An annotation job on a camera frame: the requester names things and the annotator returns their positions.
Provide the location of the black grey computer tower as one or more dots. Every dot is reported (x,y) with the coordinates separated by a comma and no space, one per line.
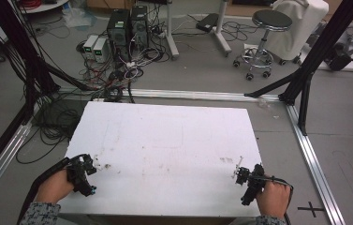
(139,27)

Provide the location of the black device on white board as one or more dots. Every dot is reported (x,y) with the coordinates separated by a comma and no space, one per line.
(342,56)

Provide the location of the black computer tower green label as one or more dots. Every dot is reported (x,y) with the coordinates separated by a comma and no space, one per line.
(118,31)

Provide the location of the clear plastic bag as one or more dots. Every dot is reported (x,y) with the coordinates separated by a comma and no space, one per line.
(78,16)

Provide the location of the person's right hand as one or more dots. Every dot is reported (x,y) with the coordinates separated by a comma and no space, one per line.
(273,198)

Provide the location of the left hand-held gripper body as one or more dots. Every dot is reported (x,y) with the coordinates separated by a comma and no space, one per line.
(78,178)

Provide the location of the round white table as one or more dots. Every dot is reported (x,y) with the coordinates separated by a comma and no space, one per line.
(43,6)

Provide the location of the black tape cross mark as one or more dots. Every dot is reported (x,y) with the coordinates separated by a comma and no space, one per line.
(311,208)

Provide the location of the grey table leg with foot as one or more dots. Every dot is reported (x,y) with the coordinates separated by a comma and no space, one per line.
(222,34)
(171,34)

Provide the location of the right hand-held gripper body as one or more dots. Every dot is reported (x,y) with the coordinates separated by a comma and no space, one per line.
(254,184)

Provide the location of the white foam board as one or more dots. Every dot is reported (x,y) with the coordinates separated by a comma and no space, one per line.
(308,156)

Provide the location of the white bench power supply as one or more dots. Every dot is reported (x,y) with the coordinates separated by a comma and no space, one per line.
(90,44)
(100,50)

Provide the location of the white cloth covered machine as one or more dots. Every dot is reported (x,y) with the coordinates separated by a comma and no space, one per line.
(302,22)

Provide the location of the round black chrome stool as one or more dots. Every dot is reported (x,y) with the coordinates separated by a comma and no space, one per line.
(267,31)

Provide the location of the person's left hand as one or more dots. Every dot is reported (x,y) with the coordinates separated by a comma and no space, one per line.
(55,187)

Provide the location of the flat black box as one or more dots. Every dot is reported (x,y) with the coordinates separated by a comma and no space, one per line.
(207,22)

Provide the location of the black frame post with braces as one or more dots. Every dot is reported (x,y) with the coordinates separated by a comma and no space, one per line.
(320,50)

